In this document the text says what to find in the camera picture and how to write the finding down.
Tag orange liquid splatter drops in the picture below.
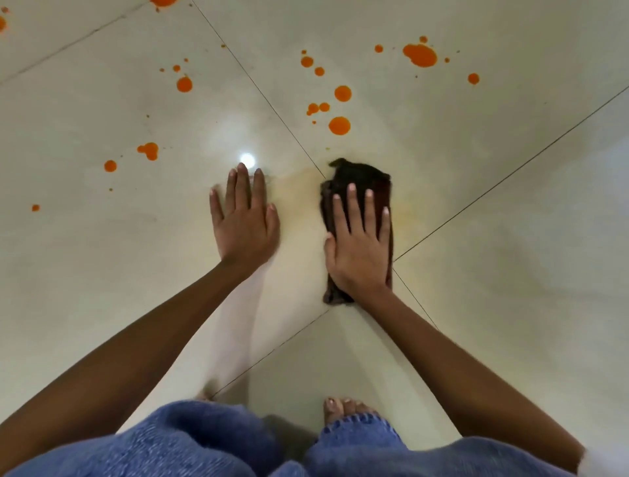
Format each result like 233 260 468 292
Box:
0 0 481 213

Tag blue denim jeans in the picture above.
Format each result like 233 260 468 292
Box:
4 400 577 477

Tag person's right forearm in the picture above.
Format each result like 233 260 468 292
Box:
355 286 586 475

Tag person's right hand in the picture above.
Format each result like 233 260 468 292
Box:
324 183 394 301

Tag person's right foot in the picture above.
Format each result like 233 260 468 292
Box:
323 396 380 426

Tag dark brown cleaning cloth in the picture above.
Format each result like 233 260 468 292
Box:
320 158 395 306

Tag person's left forearm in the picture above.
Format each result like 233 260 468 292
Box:
0 259 249 475

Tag person's left hand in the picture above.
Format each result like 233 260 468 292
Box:
209 162 281 276

